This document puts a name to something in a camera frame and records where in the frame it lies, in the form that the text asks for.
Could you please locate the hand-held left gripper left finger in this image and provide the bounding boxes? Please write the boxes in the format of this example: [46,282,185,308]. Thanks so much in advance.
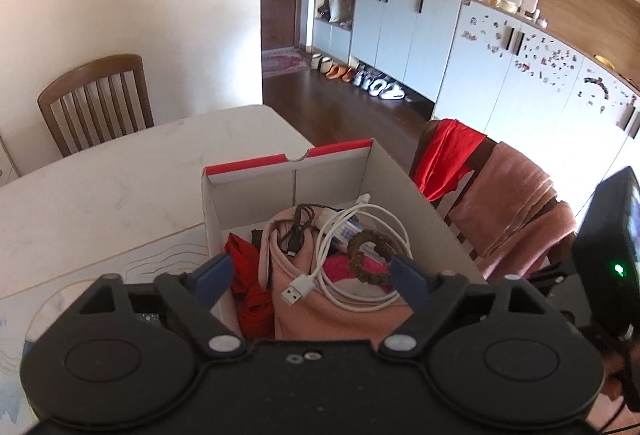
[77,253,248,363]

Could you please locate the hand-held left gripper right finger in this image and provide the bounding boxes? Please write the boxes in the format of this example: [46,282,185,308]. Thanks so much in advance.
[380,256,556,363]

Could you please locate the orange-red cloth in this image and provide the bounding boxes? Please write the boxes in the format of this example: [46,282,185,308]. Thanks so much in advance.
[224,234,275,338]

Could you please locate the brown hair scrunchie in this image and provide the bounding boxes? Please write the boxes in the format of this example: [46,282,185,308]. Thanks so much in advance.
[346,230,396,288]

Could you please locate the white USB cable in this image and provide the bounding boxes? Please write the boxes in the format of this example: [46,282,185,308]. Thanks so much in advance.
[280,194,413,313]

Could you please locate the black cable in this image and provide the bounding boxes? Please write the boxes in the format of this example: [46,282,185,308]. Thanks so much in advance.
[277,202,326,258]

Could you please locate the pink fleece garment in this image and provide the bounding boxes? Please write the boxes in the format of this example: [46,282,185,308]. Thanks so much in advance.
[257,208,416,341]

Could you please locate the white cardboard box red rim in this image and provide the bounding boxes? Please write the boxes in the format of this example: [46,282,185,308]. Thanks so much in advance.
[201,138,488,341]

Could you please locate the printed table mat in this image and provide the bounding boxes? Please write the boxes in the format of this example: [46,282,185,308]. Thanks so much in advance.
[0,222,213,421]

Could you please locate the pink fringed scarf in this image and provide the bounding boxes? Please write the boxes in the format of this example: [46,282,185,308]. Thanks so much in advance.
[445,141,578,283]

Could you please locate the bright red cloth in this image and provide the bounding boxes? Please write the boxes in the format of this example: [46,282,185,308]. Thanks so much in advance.
[416,119,488,203]

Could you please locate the wooden chair black seat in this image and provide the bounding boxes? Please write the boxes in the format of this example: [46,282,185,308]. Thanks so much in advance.
[409,119,576,276]

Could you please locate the row of shoes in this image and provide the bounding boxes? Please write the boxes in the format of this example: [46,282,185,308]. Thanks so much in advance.
[310,52,407,102]

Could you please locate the red patterned rug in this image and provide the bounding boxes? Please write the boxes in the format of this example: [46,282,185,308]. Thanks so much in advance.
[262,48,313,80]

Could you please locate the wooden slat-back chair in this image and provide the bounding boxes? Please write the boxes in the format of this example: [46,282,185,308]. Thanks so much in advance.
[37,54,155,158]

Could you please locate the white tote bag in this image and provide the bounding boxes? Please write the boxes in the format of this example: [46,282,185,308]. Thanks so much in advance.
[327,0,355,25]

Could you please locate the white wall cabinet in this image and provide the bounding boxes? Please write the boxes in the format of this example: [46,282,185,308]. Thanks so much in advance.
[312,0,640,221]

